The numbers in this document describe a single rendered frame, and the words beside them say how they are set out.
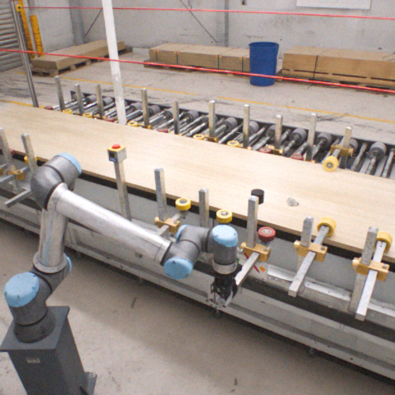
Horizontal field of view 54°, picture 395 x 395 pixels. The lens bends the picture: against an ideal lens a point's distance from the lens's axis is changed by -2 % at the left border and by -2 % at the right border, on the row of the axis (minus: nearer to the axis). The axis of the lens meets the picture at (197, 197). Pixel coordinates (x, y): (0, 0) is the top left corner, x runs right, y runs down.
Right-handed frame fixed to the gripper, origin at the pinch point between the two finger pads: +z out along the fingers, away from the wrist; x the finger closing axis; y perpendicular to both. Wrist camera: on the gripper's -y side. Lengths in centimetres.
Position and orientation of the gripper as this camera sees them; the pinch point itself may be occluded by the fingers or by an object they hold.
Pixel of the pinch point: (226, 301)
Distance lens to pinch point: 167.8
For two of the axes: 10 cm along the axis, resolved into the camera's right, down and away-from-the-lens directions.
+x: 8.6, 2.4, -4.5
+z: 0.3, 8.5, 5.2
